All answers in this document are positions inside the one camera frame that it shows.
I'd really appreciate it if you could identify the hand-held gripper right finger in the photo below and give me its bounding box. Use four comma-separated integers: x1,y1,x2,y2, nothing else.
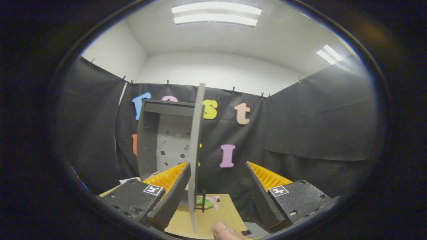
245,161,334,232

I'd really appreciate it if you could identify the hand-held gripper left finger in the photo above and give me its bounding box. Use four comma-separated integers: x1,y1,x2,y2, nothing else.
99,162,191,231

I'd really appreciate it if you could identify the grey shoe cabinet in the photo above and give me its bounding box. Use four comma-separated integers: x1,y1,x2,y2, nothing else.
137,99,204,214

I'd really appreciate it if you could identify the beige shoe cabinet door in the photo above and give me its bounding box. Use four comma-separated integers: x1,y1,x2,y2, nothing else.
187,83,206,233

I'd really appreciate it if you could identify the green and pink plush toy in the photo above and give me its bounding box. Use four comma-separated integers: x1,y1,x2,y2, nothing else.
196,195,221,210

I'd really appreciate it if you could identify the black backdrop cloth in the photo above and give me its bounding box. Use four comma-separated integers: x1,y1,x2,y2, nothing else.
55,55,381,207

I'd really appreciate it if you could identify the small ceiling light panel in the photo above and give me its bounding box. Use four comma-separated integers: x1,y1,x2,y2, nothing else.
316,44,343,65

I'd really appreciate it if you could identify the long ceiling light panel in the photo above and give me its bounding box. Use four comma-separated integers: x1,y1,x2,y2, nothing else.
172,2,262,27

